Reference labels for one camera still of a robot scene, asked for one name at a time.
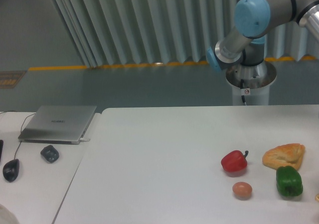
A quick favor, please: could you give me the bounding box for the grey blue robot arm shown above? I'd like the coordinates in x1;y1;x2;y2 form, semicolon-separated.
206;0;319;71

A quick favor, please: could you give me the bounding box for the red bell pepper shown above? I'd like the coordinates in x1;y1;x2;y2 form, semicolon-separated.
221;150;249;172

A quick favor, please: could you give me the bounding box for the green bell pepper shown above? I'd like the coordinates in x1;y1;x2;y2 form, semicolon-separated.
276;166;303;197

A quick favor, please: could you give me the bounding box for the folding partition screen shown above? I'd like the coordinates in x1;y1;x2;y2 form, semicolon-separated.
44;0;319;68

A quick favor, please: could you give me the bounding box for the silver closed laptop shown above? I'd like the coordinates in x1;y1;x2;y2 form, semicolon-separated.
18;106;96;144

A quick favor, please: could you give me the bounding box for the black power adapter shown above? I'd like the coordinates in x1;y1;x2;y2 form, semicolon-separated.
40;145;59;163

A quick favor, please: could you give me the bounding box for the brown egg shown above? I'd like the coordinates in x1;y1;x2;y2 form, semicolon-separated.
232;182;252;198

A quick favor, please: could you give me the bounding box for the golden bread pastry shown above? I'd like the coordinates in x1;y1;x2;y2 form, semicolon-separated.
262;143;306;170

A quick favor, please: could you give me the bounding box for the black device at edge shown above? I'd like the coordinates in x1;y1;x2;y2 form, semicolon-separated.
0;139;4;163

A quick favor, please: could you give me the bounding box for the black computer mouse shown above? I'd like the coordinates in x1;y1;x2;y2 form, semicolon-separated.
2;159;20;182

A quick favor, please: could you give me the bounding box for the white cloth corner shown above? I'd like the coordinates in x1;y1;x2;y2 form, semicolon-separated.
0;205;19;224

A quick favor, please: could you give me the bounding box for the black pedestal cable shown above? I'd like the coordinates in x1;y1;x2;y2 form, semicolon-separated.
239;79;248;106

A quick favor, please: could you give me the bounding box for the black mouse cable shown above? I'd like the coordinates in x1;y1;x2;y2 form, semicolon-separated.
0;111;37;160

